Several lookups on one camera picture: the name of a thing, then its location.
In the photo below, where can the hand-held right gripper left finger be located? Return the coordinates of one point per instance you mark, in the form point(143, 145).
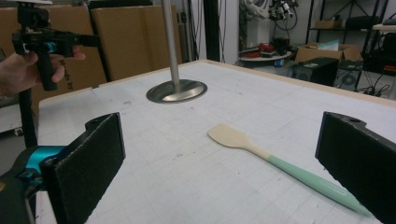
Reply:
point(88, 168)

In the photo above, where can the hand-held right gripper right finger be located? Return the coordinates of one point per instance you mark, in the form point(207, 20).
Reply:
point(358, 158)

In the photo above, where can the large printed cardboard box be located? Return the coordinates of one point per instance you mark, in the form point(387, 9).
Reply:
point(81, 73)

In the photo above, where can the large plain cardboard box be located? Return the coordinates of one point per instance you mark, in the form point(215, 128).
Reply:
point(137, 40)

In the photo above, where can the black stand leg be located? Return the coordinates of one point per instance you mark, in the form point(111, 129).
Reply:
point(28, 118)

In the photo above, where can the grey computer tower with fan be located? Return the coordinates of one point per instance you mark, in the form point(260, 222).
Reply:
point(348, 77)

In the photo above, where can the black computer case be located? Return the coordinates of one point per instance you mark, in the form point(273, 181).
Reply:
point(317, 71)

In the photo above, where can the metal stand pole with round base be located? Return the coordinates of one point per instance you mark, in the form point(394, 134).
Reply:
point(176, 90)

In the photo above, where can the open cardboard box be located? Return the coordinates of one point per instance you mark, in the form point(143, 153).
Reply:
point(311, 52)

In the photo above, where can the black metal shelf rack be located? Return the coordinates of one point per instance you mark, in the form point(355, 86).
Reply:
point(372, 37)

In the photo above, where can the blue tape roll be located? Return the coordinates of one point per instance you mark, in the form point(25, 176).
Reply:
point(279, 62)

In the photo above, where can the black bag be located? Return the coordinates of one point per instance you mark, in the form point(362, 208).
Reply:
point(362, 22)

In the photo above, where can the round white table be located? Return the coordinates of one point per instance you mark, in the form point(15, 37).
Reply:
point(264, 58)

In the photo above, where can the small cardboard box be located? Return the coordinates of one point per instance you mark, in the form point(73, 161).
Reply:
point(328, 24)

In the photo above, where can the black vertical post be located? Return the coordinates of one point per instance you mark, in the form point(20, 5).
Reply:
point(211, 29)

